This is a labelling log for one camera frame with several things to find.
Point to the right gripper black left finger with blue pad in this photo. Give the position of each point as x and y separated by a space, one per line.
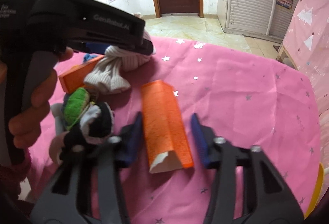
86 188

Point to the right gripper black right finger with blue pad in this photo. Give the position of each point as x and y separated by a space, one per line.
266 196

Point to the orange cardboard box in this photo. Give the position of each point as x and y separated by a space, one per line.
164 131

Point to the yellow plastic trash bin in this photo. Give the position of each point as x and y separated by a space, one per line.
317 191

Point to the person's left hand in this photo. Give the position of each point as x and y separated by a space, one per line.
25 127

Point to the orange flat box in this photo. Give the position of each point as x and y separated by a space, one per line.
73 78

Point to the black white sock toy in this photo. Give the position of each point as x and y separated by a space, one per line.
93 128

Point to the green knitted item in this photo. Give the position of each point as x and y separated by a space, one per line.
73 106

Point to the pink star tablecloth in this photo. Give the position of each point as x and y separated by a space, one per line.
247 99

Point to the pink tree-print curtain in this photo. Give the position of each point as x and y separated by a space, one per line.
306 41

